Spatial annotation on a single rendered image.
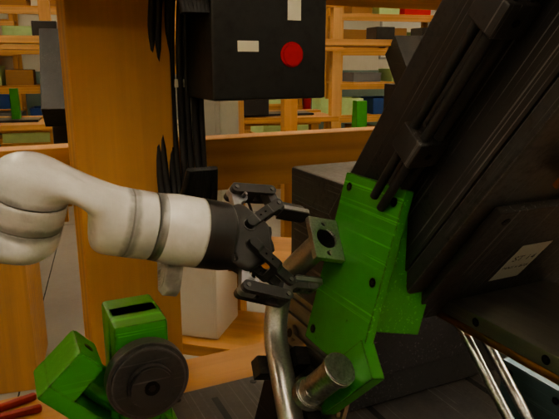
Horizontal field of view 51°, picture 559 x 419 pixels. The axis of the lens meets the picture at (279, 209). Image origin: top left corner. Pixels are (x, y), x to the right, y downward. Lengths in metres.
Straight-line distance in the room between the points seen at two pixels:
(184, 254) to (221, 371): 0.49
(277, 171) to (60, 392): 0.61
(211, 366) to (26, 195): 0.61
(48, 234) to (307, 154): 0.61
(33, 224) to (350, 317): 0.34
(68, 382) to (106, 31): 0.48
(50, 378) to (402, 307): 0.37
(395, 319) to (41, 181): 0.39
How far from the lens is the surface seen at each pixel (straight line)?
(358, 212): 0.67
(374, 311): 0.64
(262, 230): 0.66
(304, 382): 0.68
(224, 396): 0.95
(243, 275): 0.63
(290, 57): 0.83
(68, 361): 0.57
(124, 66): 0.87
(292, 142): 1.06
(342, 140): 1.11
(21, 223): 0.57
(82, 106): 0.86
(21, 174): 0.56
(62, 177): 0.56
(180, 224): 0.59
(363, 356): 0.64
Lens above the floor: 1.40
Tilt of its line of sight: 14 degrees down
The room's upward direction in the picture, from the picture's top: straight up
